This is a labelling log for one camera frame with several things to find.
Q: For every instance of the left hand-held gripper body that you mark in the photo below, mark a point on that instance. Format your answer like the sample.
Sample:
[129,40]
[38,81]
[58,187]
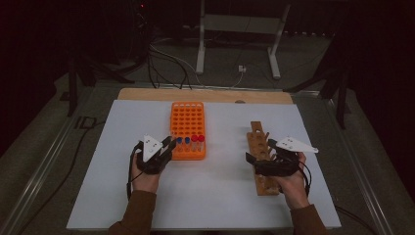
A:
[151,150]

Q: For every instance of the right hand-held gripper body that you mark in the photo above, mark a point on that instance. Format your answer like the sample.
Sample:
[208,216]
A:
[280,166]

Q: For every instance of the blue-capped clear tube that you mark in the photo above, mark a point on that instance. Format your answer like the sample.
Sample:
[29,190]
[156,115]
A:
[179,140]
[187,140]

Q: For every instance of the wooden tube rack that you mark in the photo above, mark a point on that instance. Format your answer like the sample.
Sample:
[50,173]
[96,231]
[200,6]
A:
[266,186]

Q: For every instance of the red-capped clear tube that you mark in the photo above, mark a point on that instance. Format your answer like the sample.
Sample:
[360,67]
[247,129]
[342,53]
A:
[194,138]
[201,138]

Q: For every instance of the orange plastic tube rack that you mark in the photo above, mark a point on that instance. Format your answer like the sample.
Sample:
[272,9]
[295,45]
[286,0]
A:
[187,117]

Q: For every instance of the person's right hand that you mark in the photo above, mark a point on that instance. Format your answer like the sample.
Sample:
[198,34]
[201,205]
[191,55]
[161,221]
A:
[297,191]

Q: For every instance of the person's left hand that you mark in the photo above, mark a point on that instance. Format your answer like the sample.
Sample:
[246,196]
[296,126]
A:
[145,182]

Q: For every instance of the white table sheet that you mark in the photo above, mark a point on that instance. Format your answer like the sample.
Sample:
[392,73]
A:
[212,196]

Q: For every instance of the black tripod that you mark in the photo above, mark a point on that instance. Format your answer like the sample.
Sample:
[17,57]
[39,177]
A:
[72,91]
[341,98]

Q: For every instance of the grey metal stand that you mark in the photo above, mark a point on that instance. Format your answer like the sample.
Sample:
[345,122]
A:
[241,24]

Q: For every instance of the dark equipment with red light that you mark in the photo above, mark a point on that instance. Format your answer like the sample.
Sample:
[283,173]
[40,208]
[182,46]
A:
[142,19]

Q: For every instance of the metal floor rail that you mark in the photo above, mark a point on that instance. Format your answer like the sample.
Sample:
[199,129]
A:
[39,169]
[362,182]

